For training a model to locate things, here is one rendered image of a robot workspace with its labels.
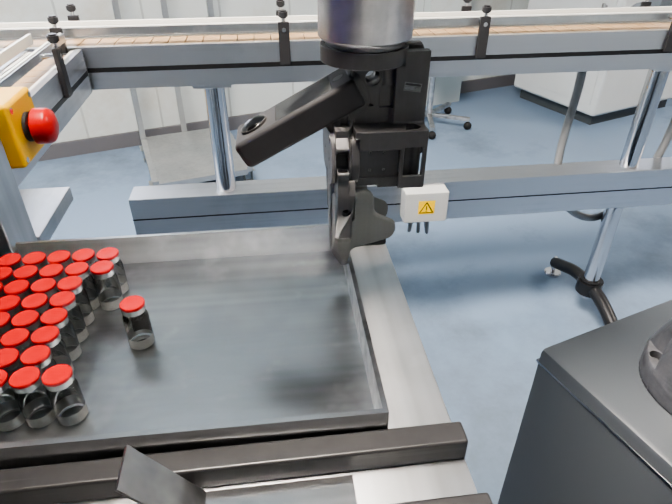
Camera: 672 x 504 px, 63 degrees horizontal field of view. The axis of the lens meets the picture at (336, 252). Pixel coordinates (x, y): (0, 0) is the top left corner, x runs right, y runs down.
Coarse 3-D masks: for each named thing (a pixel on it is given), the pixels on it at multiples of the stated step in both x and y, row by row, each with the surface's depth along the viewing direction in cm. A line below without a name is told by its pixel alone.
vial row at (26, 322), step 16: (48, 256) 52; (64, 256) 52; (48, 272) 50; (64, 272) 51; (32, 288) 48; (48, 288) 48; (32, 304) 46; (48, 304) 47; (16, 320) 44; (32, 320) 44; (16, 336) 43; (0, 352) 41; (16, 352) 41; (0, 368) 40; (16, 368) 41; (0, 384) 39; (0, 400) 39; (0, 416) 40; (16, 416) 40
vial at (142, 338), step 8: (136, 312) 46; (144, 312) 47; (128, 320) 46; (136, 320) 46; (144, 320) 46; (128, 328) 46; (136, 328) 46; (144, 328) 47; (152, 328) 48; (128, 336) 47; (136, 336) 47; (144, 336) 47; (152, 336) 48; (136, 344) 47; (144, 344) 48
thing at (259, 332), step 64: (128, 256) 58; (192, 256) 59; (256, 256) 60; (320, 256) 60; (192, 320) 51; (256, 320) 51; (320, 320) 51; (128, 384) 45; (192, 384) 45; (256, 384) 45; (320, 384) 45; (0, 448) 36; (64, 448) 36; (192, 448) 38
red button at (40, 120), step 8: (32, 112) 60; (40, 112) 60; (48, 112) 61; (32, 120) 60; (40, 120) 60; (48, 120) 60; (56, 120) 62; (32, 128) 60; (40, 128) 60; (48, 128) 60; (56, 128) 62; (32, 136) 60; (40, 136) 60; (48, 136) 61; (56, 136) 62
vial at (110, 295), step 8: (96, 264) 51; (104, 264) 51; (112, 264) 51; (96, 272) 50; (104, 272) 50; (112, 272) 51; (96, 280) 51; (104, 280) 50; (112, 280) 51; (96, 288) 51; (104, 288) 51; (112, 288) 51; (120, 288) 52; (104, 296) 51; (112, 296) 51; (120, 296) 52; (104, 304) 52; (112, 304) 52
